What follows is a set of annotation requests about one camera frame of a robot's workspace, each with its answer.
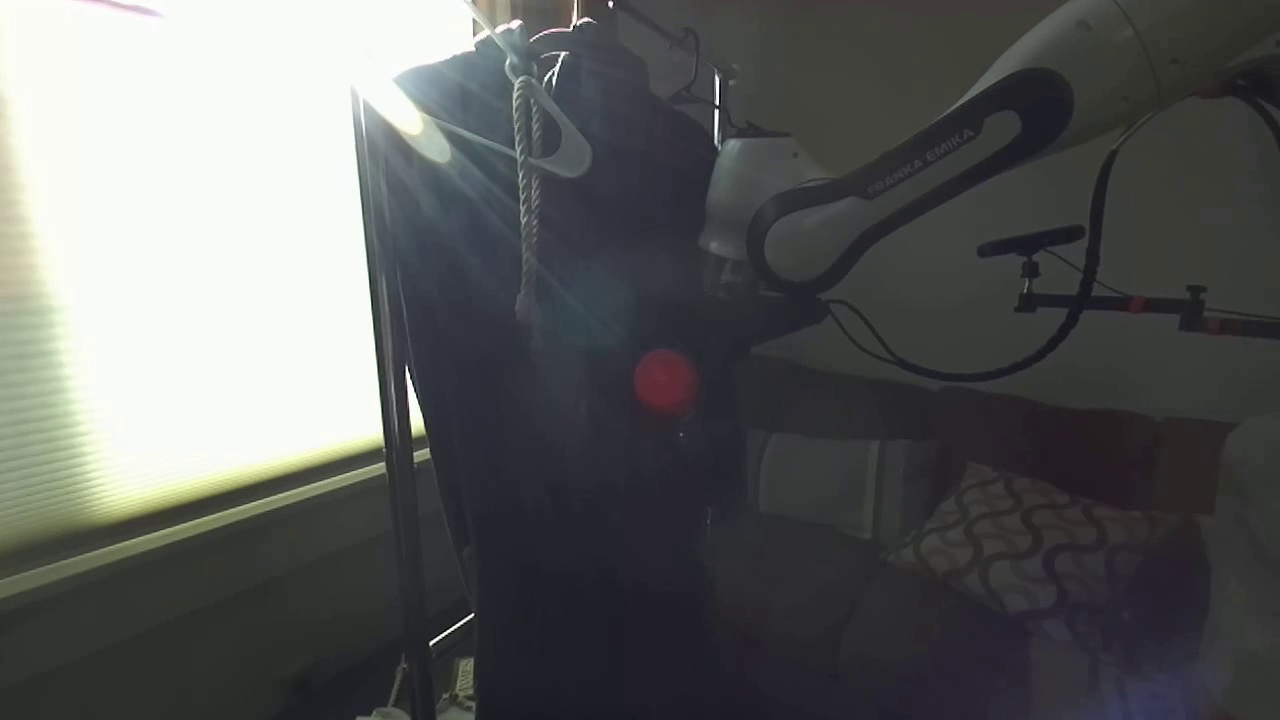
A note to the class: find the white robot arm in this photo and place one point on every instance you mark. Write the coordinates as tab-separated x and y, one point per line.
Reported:
1077	74

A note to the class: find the dark navy coat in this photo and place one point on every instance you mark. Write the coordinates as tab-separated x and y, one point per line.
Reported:
525	304

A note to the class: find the white grey striped pillow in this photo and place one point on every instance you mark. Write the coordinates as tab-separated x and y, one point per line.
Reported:
862	487

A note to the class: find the grey clothes hanger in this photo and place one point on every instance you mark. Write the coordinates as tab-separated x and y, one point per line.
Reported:
542	132

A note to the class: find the tan fabric sofa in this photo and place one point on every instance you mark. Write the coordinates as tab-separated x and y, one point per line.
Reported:
823	624

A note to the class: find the metal garment rack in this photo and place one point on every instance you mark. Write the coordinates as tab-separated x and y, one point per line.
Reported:
375	115

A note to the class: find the cream patterned pillow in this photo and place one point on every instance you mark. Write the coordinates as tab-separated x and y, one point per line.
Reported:
1067	564

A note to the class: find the black camera stand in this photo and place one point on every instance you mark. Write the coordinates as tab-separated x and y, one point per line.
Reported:
1191	308

